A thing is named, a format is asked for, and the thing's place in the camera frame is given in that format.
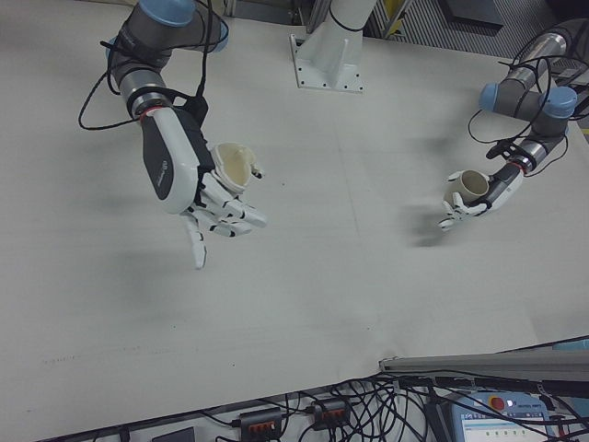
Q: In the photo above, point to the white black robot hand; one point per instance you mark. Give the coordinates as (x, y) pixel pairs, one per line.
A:
(170, 161)
(501, 189)

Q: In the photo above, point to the plain beige cup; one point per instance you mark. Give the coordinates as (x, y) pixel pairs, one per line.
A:
(474, 184)

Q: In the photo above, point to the cream cup with spout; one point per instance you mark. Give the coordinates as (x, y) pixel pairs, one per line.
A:
(232, 168)

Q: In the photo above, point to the light blue plastic box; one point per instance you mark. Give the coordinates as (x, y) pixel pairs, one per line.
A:
(573, 346)

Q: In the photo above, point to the black equipment box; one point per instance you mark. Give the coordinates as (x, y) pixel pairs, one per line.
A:
(474, 14)

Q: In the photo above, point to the teach pendant with red button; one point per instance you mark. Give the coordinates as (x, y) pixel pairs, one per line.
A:
(497, 423)

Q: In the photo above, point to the black power strip orange switches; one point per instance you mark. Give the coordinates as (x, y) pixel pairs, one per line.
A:
(260, 419)
(331, 410)

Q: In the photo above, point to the flat black box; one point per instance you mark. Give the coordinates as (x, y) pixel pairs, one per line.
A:
(174, 435)

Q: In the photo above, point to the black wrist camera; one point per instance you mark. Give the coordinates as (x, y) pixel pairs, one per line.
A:
(195, 108)
(499, 149)

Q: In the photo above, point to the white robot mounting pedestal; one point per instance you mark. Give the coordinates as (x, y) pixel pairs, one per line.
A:
(329, 60)

